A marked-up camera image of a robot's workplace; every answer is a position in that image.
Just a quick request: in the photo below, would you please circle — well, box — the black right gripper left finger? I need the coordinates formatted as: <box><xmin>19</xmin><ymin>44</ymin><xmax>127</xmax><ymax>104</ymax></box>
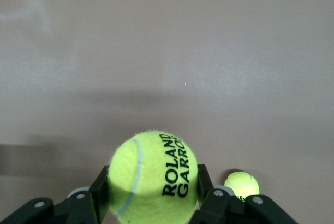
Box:
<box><xmin>0</xmin><ymin>165</ymin><xmax>111</xmax><ymax>224</ymax></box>

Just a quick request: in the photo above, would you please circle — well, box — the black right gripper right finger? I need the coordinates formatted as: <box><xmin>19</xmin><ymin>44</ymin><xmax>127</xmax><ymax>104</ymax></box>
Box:
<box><xmin>189</xmin><ymin>164</ymin><xmax>298</xmax><ymax>224</ymax></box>

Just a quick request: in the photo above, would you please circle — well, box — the yellow Roland Garros tennis ball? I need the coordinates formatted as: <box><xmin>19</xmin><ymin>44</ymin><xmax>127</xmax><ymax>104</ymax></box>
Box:
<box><xmin>107</xmin><ymin>129</ymin><xmax>199</xmax><ymax>224</ymax></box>

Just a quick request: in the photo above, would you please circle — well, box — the yellow Wilson tennis ball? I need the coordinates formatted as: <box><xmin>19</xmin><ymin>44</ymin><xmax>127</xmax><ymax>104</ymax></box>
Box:
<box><xmin>224</xmin><ymin>171</ymin><xmax>260</xmax><ymax>203</ymax></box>

